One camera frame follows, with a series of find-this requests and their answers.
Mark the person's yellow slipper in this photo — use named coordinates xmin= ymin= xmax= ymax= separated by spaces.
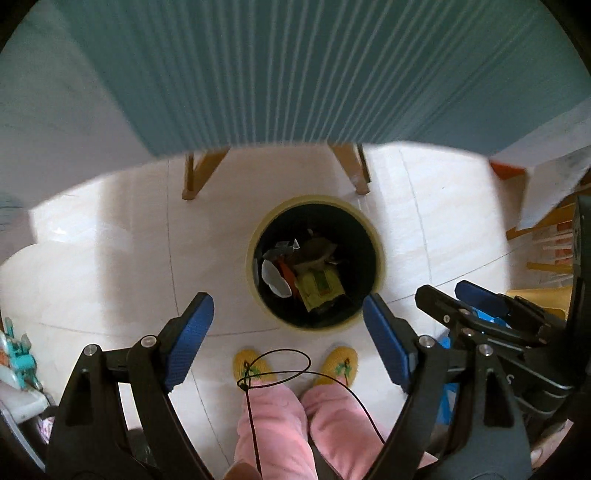
xmin=314 ymin=346 xmax=359 ymax=386
xmin=233 ymin=348 xmax=278 ymax=386

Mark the blue plastic stool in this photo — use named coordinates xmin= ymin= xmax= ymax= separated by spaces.
xmin=438 ymin=337 xmax=462 ymax=425

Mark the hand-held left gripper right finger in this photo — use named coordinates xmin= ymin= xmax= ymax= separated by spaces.
xmin=362 ymin=293 xmax=532 ymax=480

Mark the person's right yellow slipper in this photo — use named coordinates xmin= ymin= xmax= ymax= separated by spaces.
xmin=314 ymin=346 xmax=359 ymax=386

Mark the person's left yellow slipper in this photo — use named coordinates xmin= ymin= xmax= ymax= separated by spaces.
xmin=233 ymin=348 xmax=278 ymax=386

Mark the yellow plastic stool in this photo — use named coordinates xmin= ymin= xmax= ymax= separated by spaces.
xmin=505 ymin=285 xmax=573 ymax=319

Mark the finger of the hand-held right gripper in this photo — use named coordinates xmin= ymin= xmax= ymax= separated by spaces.
xmin=416 ymin=285 xmax=541 ymax=349
xmin=455 ymin=280 xmax=566 ymax=337

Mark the yellow green snack bag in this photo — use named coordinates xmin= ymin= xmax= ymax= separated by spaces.
xmin=295 ymin=270 xmax=345 ymax=312

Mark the wooden side table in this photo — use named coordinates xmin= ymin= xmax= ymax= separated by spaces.
xmin=489 ymin=159 xmax=578 ymax=278

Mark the table with blue tablecloth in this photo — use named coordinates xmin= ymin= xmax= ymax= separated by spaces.
xmin=0 ymin=0 xmax=591 ymax=259

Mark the wooden table leg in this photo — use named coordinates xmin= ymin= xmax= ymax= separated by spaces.
xmin=182 ymin=150 xmax=229 ymax=201
xmin=330 ymin=143 xmax=372 ymax=197

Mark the black round trash can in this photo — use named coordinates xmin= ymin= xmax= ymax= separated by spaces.
xmin=246 ymin=195 xmax=387 ymax=329

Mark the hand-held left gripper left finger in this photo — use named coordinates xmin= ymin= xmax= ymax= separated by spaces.
xmin=46 ymin=292 xmax=215 ymax=480

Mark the brown paper bag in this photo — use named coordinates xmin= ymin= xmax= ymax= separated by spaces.
xmin=293 ymin=235 xmax=342 ymax=271

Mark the black cord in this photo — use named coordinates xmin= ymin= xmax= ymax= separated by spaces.
xmin=237 ymin=350 xmax=389 ymax=476

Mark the teal plastic toy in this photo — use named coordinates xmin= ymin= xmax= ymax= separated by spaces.
xmin=0 ymin=316 xmax=38 ymax=391

